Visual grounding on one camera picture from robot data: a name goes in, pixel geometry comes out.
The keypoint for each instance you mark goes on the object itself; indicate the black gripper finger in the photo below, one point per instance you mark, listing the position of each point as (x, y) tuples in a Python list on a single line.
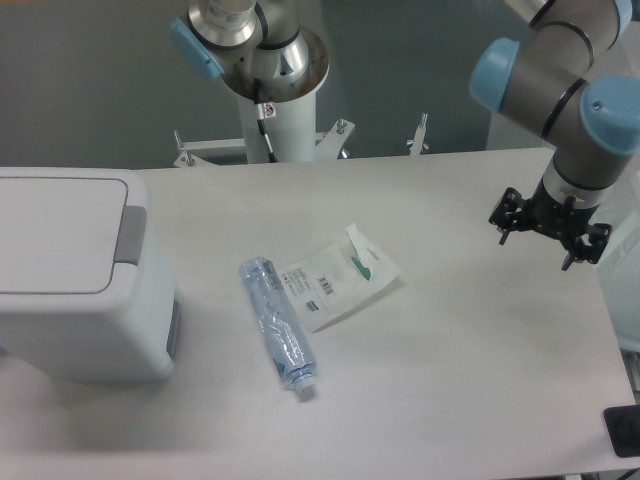
[(587, 243), (510, 214)]

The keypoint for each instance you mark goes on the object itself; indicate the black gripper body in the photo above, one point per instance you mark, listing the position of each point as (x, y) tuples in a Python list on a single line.
[(559, 221)]

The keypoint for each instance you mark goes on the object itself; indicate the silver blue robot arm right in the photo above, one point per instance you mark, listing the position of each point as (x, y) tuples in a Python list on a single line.
[(593, 126)]

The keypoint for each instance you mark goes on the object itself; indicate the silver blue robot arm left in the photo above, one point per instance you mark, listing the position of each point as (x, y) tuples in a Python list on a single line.
[(218, 33)]

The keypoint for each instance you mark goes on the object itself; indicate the grey trash can push button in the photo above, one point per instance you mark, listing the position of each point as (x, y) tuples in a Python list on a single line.
[(131, 234)]

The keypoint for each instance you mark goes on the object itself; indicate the white plastic trash can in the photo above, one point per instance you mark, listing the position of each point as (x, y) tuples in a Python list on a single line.
[(66, 307)]

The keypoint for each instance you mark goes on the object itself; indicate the black device at table edge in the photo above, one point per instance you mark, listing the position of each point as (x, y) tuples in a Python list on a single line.
[(622, 424)]

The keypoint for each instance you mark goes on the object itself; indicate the white medical sachet packaging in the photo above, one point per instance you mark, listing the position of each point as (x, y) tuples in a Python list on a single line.
[(335, 281)]

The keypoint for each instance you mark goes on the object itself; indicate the crushed clear plastic bottle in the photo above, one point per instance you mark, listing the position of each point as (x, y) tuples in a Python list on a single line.
[(284, 338)]

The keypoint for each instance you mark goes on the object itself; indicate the white pedestal base frame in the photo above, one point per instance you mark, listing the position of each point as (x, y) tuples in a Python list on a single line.
[(266, 145)]

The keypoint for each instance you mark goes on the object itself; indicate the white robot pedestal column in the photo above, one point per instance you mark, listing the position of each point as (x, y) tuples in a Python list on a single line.
[(280, 83)]

